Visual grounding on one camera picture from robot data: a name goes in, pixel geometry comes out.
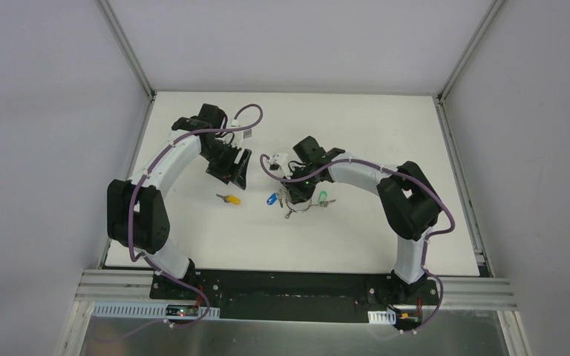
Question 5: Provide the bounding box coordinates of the aluminium frame post right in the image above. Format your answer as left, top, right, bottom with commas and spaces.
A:
437, 0, 507, 104

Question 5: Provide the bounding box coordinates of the aluminium front rail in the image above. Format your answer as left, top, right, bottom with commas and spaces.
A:
75, 269, 518, 312

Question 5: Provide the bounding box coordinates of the green tagged key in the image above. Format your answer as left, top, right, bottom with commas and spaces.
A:
316, 191, 336, 208

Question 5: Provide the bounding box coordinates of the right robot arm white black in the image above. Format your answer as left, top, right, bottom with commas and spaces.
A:
283, 136, 442, 304

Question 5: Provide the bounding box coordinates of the aluminium frame post left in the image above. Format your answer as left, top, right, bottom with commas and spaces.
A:
96, 0, 156, 101

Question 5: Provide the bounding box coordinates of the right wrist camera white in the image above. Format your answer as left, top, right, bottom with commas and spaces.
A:
268, 153, 289, 171

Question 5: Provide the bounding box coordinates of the yellow tagged key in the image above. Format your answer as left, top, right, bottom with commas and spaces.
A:
217, 194, 241, 205

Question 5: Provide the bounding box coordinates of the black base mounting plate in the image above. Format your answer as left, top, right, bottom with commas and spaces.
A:
149, 269, 441, 324

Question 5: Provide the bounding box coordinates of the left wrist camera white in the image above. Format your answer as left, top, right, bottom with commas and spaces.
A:
229, 119, 255, 143

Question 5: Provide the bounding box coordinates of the aluminium frame post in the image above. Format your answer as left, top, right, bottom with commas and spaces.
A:
437, 0, 507, 104
96, 0, 156, 101

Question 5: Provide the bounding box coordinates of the silver keyring with clips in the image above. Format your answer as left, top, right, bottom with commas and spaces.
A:
276, 188, 315, 220

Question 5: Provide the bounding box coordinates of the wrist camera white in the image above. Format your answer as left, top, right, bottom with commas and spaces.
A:
268, 153, 289, 171
229, 119, 255, 143

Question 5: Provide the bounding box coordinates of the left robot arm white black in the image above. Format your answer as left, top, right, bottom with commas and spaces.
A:
106, 104, 261, 300

